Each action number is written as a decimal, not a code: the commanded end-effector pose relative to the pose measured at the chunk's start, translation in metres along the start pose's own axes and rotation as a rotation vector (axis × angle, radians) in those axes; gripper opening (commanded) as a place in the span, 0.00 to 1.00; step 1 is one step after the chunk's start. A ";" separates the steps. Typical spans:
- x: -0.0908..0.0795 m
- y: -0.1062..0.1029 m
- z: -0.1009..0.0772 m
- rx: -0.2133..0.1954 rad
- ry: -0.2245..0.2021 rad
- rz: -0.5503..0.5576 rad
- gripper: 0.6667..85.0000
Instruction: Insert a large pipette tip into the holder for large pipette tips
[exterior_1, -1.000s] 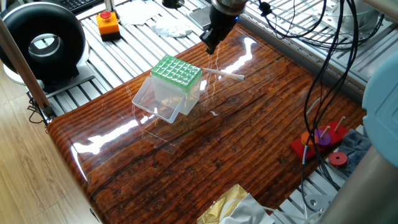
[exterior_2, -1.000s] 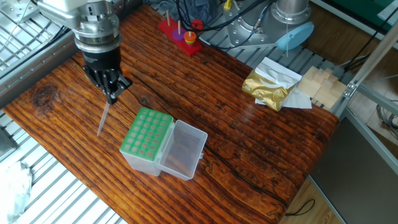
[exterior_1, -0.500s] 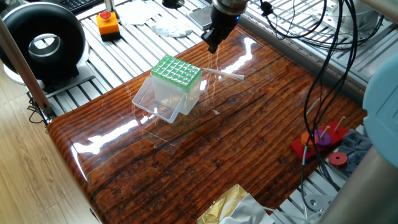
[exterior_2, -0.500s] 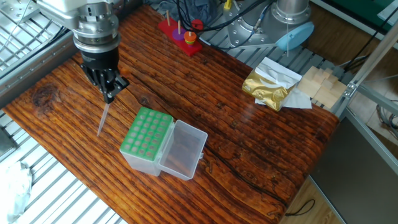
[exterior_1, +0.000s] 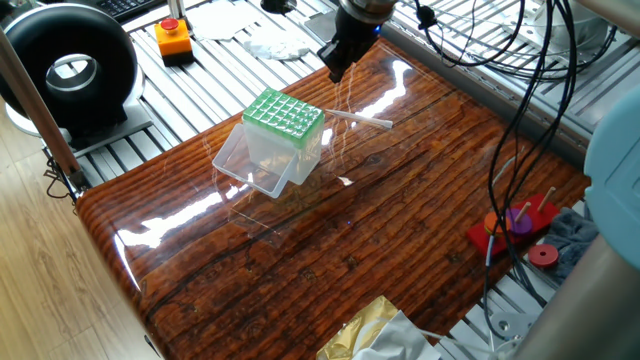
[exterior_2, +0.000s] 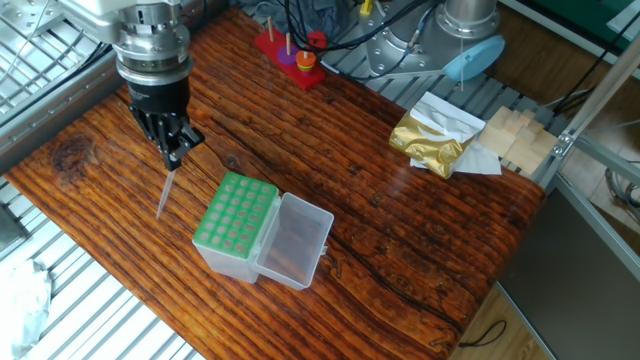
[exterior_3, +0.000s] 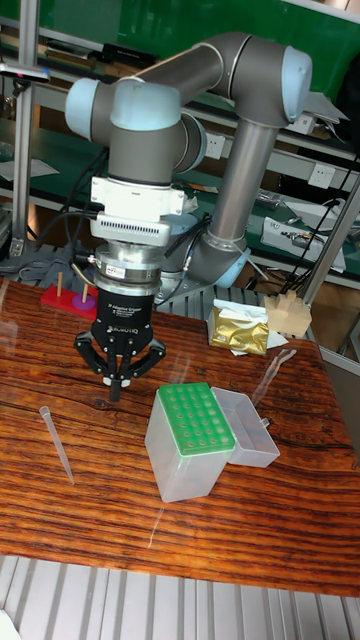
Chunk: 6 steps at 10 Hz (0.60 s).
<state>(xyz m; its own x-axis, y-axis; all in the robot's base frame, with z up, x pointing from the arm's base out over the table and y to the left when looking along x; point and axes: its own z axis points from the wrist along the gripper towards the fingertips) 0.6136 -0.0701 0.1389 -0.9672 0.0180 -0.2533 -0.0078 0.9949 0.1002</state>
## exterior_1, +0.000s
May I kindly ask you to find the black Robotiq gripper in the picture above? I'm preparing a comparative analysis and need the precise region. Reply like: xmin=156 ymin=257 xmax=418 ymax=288
xmin=317 ymin=4 xmax=385 ymax=85

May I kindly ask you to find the large clear pipette tip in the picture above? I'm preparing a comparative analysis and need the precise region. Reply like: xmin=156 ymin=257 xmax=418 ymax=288
xmin=324 ymin=108 xmax=394 ymax=131

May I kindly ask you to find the clear pipette box green rack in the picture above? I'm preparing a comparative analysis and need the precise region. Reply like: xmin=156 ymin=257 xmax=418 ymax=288
xmin=211 ymin=87 xmax=326 ymax=200

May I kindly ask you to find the silver platform scale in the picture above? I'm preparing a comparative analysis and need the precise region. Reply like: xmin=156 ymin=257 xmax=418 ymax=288
xmin=303 ymin=10 xmax=342 ymax=45

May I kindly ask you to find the white crumpled tissue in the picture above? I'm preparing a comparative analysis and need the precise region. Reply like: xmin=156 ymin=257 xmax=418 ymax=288
xmin=243 ymin=27 xmax=311 ymax=62

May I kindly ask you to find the black round foot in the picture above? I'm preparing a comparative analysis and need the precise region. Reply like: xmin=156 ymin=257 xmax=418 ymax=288
xmin=259 ymin=0 xmax=299 ymax=15

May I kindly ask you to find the white paper sheet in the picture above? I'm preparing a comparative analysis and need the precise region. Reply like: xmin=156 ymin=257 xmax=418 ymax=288
xmin=187 ymin=0 xmax=262 ymax=42

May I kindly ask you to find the orange emergency stop button box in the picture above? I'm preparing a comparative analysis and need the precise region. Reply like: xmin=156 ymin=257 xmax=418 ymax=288
xmin=153 ymin=17 xmax=196 ymax=68

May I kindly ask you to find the wood grain table mat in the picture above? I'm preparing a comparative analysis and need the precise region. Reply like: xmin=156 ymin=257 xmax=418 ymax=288
xmin=74 ymin=34 xmax=594 ymax=360

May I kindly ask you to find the black keyboard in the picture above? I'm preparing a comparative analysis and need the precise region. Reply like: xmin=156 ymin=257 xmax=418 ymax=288
xmin=94 ymin=0 xmax=166 ymax=22

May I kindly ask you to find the red peg toy base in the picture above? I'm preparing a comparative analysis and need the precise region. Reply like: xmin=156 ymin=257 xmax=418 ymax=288
xmin=467 ymin=193 xmax=561 ymax=260

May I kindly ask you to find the gold tissue pack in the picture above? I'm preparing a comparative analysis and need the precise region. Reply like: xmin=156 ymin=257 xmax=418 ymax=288
xmin=315 ymin=294 xmax=442 ymax=360

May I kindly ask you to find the red toy disc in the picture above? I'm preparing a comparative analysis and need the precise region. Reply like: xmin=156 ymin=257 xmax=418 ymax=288
xmin=527 ymin=243 xmax=560 ymax=269

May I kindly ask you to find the grey cloth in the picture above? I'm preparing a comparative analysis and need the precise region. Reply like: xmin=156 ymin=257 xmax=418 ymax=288
xmin=542 ymin=207 xmax=601 ymax=281

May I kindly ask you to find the brown slanted pole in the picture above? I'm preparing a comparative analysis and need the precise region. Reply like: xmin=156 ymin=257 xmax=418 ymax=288
xmin=0 ymin=29 xmax=87 ymax=191

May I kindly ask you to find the silver metal post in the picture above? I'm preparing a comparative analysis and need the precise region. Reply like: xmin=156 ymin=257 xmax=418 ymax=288
xmin=167 ymin=0 xmax=190 ymax=31

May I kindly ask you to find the orange topped ring stack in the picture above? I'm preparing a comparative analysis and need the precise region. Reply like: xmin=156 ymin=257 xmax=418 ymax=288
xmin=482 ymin=211 xmax=512 ymax=238

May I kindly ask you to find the purple toy ring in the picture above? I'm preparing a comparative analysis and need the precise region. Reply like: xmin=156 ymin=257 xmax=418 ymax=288
xmin=502 ymin=207 xmax=534 ymax=237

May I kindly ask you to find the thin black cord loop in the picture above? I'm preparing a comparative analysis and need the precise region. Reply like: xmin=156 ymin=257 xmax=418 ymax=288
xmin=42 ymin=154 xmax=79 ymax=201

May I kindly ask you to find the black ring-shaped device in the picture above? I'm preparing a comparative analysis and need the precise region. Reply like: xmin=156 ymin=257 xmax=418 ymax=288
xmin=0 ymin=2 xmax=154 ymax=151

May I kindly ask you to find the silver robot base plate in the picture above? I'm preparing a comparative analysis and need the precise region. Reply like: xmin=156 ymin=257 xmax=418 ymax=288
xmin=487 ymin=312 xmax=534 ymax=346

